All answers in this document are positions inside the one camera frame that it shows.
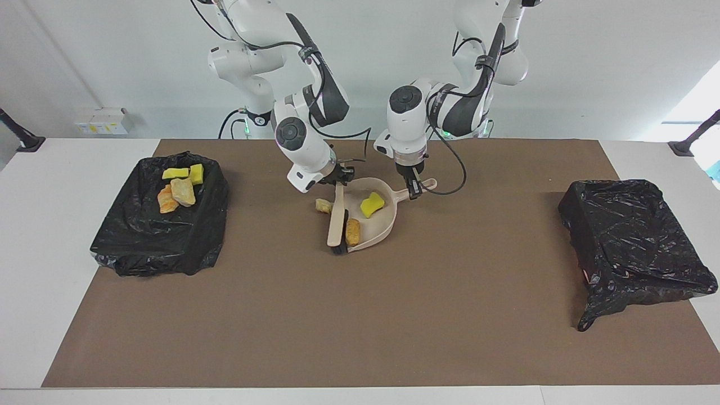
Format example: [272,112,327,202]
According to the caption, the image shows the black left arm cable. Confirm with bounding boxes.
[426,34,507,196]

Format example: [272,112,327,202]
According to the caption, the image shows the beige plastic dustpan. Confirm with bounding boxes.
[336,177,438,253]

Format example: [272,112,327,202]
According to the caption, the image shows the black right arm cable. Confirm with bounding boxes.
[191,0,373,165]

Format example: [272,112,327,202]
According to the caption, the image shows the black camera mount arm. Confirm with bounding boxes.
[668,110,720,157]
[0,107,46,154]

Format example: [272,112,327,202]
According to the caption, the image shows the brown paper table mat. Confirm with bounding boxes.
[41,139,720,389]

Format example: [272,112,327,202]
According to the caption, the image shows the black bag lined bin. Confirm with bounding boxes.
[559,179,719,332]
[90,151,230,277]

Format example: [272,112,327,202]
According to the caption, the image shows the yellow sponge chunk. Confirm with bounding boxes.
[360,192,386,219]

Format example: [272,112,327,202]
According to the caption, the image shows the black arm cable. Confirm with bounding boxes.
[191,0,373,165]
[426,34,507,196]

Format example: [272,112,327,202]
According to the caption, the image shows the white wall socket strip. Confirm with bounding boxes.
[75,107,129,136]

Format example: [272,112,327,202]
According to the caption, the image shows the black right base cable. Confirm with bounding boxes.
[218,109,248,140]

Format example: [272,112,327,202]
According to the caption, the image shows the beige brush with black bristles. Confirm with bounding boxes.
[327,184,350,256]

